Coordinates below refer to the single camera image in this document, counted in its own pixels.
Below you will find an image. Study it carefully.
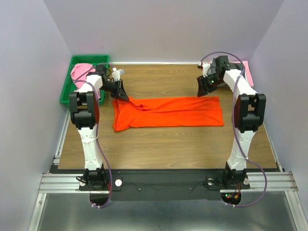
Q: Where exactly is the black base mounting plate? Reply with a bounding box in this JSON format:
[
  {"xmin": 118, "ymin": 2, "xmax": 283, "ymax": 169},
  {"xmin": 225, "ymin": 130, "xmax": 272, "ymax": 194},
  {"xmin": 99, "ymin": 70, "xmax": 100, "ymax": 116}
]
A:
[{"xmin": 76, "ymin": 169, "xmax": 250, "ymax": 203}]

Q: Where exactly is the pink folded t shirt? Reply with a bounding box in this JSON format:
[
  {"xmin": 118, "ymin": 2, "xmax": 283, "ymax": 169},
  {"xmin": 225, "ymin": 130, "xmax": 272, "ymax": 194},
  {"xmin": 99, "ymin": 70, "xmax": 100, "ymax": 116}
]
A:
[{"xmin": 243, "ymin": 61, "xmax": 254, "ymax": 87}]

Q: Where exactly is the orange t shirt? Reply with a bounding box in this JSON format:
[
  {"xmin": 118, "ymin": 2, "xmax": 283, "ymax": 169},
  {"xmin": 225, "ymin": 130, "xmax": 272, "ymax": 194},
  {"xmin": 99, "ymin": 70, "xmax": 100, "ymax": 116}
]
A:
[{"xmin": 112, "ymin": 96, "xmax": 224, "ymax": 132}]

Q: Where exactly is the aluminium rail frame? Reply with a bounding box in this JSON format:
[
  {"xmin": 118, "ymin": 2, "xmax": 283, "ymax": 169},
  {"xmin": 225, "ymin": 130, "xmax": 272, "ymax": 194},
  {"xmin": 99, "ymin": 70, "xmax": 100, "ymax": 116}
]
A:
[{"xmin": 28, "ymin": 111, "xmax": 308, "ymax": 231}]

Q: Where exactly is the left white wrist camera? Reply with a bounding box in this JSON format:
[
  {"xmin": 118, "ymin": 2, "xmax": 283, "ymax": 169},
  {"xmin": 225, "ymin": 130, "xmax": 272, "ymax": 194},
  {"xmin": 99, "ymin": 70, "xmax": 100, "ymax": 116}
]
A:
[{"xmin": 112, "ymin": 67, "xmax": 125, "ymax": 82}]

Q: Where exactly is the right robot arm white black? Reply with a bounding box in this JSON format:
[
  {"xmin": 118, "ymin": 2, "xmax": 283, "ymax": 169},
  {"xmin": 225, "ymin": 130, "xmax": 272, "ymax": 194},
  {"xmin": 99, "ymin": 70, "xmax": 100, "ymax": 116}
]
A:
[{"xmin": 197, "ymin": 55, "xmax": 266, "ymax": 188}]

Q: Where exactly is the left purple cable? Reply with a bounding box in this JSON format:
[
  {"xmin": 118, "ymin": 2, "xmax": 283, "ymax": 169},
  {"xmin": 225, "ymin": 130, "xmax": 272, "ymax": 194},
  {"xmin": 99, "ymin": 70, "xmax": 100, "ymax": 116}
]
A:
[{"xmin": 73, "ymin": 63, "xmax": 121, "ymax": 209}]

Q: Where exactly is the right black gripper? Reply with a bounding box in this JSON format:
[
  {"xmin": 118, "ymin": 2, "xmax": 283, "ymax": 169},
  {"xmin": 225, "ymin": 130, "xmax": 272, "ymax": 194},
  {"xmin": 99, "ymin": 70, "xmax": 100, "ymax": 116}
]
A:
[{"xmin": 195, "ymin": 73, "xmax": 223, "ymax": 97}]

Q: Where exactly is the green plastic bin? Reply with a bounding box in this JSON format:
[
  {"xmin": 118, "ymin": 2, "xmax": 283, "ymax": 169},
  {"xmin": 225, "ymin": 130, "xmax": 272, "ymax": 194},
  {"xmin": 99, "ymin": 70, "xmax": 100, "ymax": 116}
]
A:
[{"xmin": 60, "ymin": 54, "xmax": 110, "ymax": 106}]

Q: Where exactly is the dark grey folded t shirt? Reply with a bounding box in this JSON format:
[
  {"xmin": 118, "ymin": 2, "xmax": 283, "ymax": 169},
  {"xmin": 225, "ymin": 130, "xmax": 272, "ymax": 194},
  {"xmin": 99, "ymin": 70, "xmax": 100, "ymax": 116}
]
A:
[{"xmin": 215, "ymin": 58, "xmax": 243, "ymax": 87}]

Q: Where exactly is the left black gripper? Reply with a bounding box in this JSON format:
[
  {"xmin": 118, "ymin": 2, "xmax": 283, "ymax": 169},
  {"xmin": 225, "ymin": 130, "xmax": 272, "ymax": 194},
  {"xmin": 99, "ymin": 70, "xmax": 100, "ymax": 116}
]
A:
[{"xmin": 99, "ymin": 79, "xmax": 129, "ymax": 101}]

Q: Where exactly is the pink crumpled t shirt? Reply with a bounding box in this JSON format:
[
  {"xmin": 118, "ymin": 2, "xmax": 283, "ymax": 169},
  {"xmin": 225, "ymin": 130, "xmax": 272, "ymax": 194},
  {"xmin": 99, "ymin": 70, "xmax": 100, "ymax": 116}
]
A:
[{"xmin": 70, "ymin": 63, "xmax": 95, "ymax": 91}]

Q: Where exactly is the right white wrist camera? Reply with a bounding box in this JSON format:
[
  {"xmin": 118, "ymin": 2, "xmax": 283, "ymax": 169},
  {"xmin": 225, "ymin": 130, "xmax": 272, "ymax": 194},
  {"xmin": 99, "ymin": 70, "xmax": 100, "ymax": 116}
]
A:
[{"xmin": 198, "ymin": 61, "xmax": 215, "ymax": 77}]

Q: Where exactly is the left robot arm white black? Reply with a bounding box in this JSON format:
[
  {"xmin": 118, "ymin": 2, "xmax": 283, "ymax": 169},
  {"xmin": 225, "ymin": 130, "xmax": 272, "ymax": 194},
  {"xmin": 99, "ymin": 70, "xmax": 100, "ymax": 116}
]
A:
[{"xmin": 69, "ymin": 63, "xmax": 128, "ymax": 190}]

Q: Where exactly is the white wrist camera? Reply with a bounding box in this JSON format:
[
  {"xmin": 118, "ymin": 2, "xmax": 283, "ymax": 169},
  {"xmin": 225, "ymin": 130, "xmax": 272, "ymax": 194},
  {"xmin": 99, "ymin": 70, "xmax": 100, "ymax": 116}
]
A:
[
  {"xmin": 198, "ymin": 61, "xmax": 215, "ymax": 77},
  {"xmin": 112, "ymin": 67, "xmax": 125, "ymax": 82}
]

